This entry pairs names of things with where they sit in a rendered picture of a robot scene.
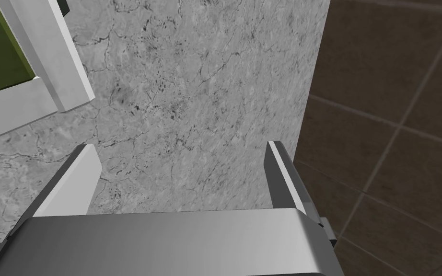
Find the white framed window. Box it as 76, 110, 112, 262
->
0, 0, 96, 146

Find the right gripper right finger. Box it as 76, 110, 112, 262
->
263, 140, 325, 227

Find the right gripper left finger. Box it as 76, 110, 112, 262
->
12, 143, 103, 230

